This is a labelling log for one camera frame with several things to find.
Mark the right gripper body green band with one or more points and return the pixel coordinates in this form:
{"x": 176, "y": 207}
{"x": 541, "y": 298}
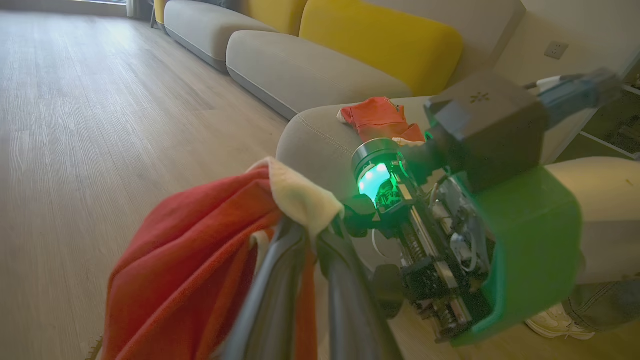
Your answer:
{"x": 530, "y": 250}

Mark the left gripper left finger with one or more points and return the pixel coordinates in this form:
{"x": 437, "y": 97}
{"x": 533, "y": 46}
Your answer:
{"x": 272, "y": 300}

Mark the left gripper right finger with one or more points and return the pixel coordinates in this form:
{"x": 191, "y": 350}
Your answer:
{"x": 352, "y": 310}

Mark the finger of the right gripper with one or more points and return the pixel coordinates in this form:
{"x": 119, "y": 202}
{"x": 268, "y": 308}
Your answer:
{"x": 360, "y": 216}
{"x": 387, "y": 292}

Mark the red fleece garment cream trim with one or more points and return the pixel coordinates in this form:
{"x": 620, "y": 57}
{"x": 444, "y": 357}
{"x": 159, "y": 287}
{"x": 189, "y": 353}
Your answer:
{"x": 190, "y": 270}

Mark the orange-red shirt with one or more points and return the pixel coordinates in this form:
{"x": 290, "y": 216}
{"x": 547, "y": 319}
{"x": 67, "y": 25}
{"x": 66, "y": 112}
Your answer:
{"x": 377, "y": 117}

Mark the white sneaker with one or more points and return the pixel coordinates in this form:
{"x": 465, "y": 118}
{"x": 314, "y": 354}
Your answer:
{"x": 557, "y": 322}

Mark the blue jeans leg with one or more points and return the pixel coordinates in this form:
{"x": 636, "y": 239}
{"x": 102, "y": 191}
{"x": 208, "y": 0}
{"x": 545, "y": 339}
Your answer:
{"x": 605, "y": 302}

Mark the white open shelf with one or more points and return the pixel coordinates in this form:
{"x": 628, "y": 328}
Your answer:
{"x": 615, "y": 132}

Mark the yellow sofa back cushion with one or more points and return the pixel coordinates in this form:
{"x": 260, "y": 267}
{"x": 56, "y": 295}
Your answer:
{"x": 390, "y": 40}
{"x": 160, "y": 10}
{"x": 277, "y": 12}

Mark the dark grey wrist camera box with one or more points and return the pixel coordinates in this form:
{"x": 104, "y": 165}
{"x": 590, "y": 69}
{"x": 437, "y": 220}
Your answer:
{"x": 487, "y": 125}

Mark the white wall socket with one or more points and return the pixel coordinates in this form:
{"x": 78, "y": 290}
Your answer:
{"x": 556, "y": 50}

